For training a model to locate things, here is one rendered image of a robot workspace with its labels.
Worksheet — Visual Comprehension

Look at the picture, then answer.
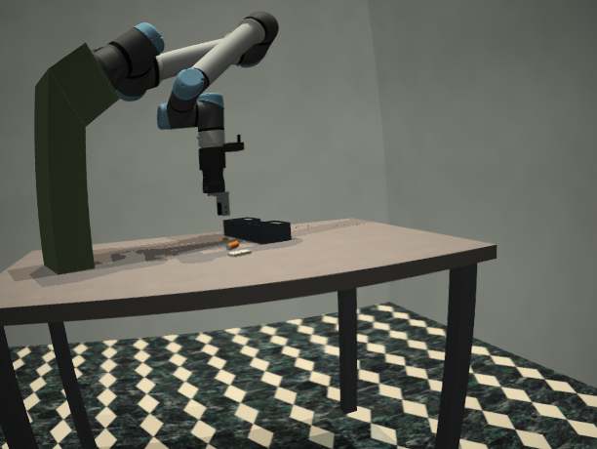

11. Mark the dark grey rack of bins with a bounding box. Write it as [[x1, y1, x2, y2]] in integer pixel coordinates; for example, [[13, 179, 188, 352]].
[[223, 218, 292, 244]]

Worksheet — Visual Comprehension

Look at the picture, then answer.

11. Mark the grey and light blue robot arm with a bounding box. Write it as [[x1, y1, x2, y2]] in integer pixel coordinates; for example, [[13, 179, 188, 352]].
[[91, 11, 279, 133]]

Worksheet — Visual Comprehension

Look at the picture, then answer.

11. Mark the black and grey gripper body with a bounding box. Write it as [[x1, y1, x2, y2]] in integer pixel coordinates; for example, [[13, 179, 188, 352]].
[[197, 130, 244, 193]]

